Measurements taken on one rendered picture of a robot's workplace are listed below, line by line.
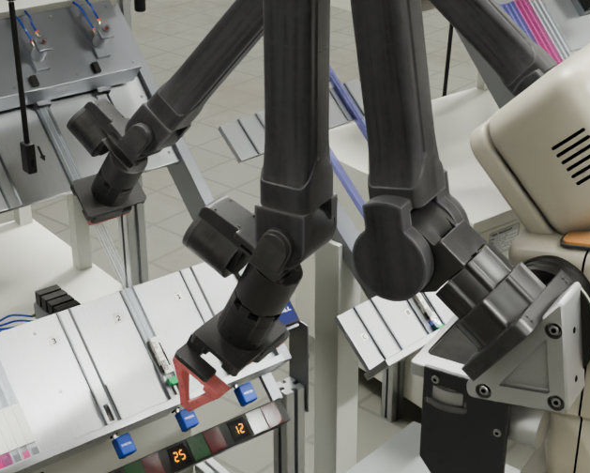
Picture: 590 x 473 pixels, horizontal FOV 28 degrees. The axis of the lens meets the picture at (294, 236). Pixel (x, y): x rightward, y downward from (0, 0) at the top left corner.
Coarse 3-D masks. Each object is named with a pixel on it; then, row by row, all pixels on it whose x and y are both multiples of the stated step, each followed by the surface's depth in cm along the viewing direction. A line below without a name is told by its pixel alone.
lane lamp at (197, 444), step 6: (192, 438) 180; (198, 438) 180; (192, 444) 179; (198, 444) 180; (204, 444) 180; (192, 450) 179; (198, 450) 179; (204, 450) 180; (198, 456) 179; (204, 456) 179
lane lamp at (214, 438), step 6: (204, 432) 181; (210, 432) 181; (216, 432) 182; (204, 438) 180; (210, 438) 181; (216, 438) 181; (222, 438) 182; (210, 444) 180; (216, 444) 181; (222, 444) 181; (210, 450) 180; (216, 450) 180
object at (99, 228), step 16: (48, 112) 190; (48, 128) 189; (64, 144) 188; (64, 160) 187; (80, 176) 187; (96, 224) 185; (112, 256) 184; (128, 288) 183; (144, 320) 182; (176, 384) 180
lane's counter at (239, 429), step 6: (234, 420) 184; (240, 420) 184; (228, 426) 183; (234, 426) 183; (240, 426) 184; (246, 426) 184; (234, 432) 183; (240, 432) 183; (246, 432) 184; (234, 438) 183; (240, 438) 183
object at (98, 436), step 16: (256, 368) 186; (272, 368) 191; (240, 384) 191; (176, 400) 178; (144, 416) 174; (160, 416) 181; (96, 432) 170; (112, 432) 171; (64, 448) 167; (80, 448) 171; (16, 464) 163; (32, 464) 164; (48, 464) 171
